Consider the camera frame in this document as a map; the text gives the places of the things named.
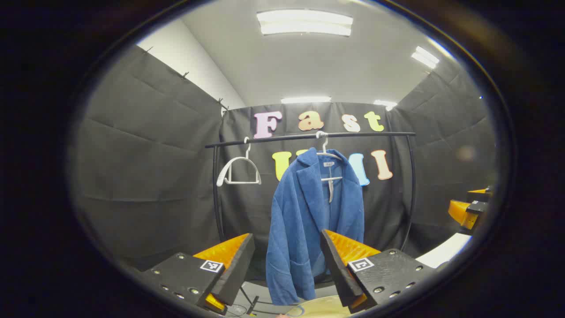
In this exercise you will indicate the white paper hang tag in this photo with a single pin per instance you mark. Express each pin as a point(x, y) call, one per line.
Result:
point(331, 185)

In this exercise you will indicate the short ceiling light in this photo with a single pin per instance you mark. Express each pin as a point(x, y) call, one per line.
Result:
point(385, 104)

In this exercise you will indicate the white flat panel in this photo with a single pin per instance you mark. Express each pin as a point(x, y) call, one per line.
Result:
point(443, 251)

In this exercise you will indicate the black backdrop cloth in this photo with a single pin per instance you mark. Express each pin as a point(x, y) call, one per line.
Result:
point(145, 168)

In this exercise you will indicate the white plastic clothes hanger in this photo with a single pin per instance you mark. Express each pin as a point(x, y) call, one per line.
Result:
point(222, 172)

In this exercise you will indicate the white hanger with taped hook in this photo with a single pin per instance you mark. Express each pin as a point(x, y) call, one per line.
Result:
point(325, 148)

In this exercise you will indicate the large rectangular ceiling light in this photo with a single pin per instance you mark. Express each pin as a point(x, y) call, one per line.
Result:
point(304, 23)

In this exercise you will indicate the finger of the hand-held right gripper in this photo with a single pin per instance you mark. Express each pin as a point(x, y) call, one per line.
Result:
point(461, 214)
point(480, 195)

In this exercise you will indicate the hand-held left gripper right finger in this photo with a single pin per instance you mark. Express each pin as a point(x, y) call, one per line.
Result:
point(340, 274)

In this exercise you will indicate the black metal clothes rack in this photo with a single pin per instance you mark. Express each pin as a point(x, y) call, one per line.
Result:
point(375, 134)

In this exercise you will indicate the long narrow ceiling light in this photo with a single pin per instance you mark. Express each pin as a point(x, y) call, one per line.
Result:
point(306, 100)

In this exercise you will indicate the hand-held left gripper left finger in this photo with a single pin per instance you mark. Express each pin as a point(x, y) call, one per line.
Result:
point(236, 269)

